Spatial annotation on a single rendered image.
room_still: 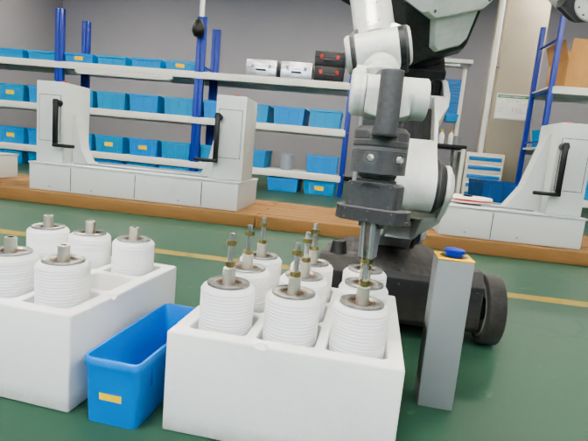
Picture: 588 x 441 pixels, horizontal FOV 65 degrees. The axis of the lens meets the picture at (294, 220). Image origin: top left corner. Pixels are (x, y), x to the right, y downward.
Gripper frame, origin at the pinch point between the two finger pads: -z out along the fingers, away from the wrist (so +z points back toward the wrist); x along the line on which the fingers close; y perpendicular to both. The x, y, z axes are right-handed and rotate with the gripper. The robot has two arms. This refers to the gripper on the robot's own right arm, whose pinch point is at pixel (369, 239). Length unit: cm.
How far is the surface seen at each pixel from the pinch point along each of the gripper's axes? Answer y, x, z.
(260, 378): 11.9, 11.6, -23.6
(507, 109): -647, 29, 97
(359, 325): 4.4, -1.5, -13.3
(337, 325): 4.1, 2.3, -14.3
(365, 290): 0.9, -0.7, -8.5
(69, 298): 20, 49, -17
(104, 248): -2, 66, -14
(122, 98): -338, 443, 56
